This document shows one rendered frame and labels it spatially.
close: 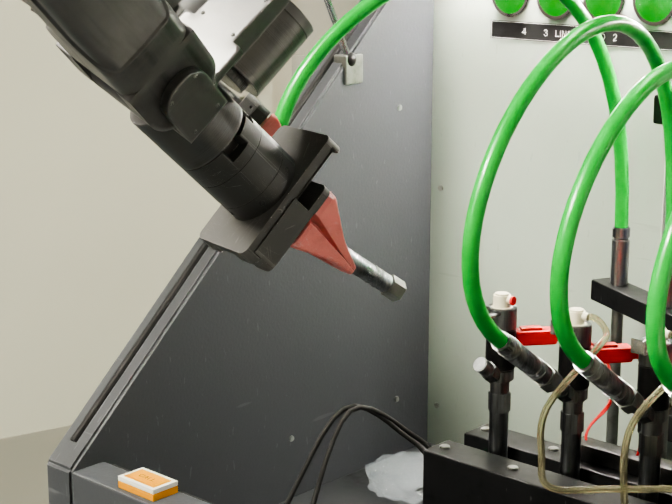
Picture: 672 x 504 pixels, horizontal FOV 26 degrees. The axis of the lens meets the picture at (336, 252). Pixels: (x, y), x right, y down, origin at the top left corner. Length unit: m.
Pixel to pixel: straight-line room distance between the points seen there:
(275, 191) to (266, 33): 0.11
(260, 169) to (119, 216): 2.60
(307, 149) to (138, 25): 0.21
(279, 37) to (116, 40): 0.16
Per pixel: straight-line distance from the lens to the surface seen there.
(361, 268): 1.34
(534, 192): 1.64
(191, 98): 0.89
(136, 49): 0.84
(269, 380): 1.58
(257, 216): 0.99
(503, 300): 1.33
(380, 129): 1.65
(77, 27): 0.81
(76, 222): 3.52
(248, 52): 0.95
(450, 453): 1.36
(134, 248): 3.59
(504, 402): 1.36
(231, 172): 0.96
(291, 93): 1.28
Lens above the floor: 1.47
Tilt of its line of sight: 13 degrees down
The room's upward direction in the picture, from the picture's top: straight up
